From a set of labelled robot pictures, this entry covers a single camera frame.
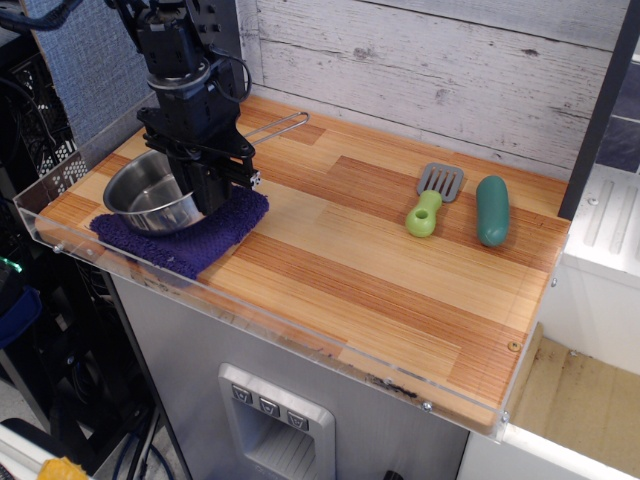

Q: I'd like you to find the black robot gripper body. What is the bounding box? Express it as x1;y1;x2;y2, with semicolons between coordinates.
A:
137;83;260;188

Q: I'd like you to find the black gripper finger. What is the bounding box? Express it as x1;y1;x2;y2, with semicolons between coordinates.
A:
168;157;231;215

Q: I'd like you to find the small stainless steel pot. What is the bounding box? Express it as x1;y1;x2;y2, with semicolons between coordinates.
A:
102;111;311;238

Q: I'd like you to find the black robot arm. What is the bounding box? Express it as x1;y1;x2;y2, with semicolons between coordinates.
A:
109;1;259;215

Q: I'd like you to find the purple towel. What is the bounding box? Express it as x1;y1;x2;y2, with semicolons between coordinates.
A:
90;187;269;280

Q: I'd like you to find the black plastic crate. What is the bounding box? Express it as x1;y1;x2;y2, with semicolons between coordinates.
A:
1;36;77;209

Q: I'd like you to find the silver toy fridge cabinet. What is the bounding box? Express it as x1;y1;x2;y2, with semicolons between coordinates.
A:
115;279;468;479

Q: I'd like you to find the clear acrylic edge guard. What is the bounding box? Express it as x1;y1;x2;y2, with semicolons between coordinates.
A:
22;113;569;436

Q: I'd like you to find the ice dispenser panel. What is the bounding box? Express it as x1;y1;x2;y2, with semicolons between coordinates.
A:
218;363;337;479

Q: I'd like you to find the dark green toy cucumber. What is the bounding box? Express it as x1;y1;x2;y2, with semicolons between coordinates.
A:
476;175;510;247

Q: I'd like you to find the white toy sink unit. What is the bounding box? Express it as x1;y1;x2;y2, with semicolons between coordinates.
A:
459;165;639;479

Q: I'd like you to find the toy spatula green handle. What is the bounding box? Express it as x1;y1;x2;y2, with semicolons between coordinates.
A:
405;162;464;238

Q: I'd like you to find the dark vertical post right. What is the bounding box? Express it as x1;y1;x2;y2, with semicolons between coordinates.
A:
558;0;639;220

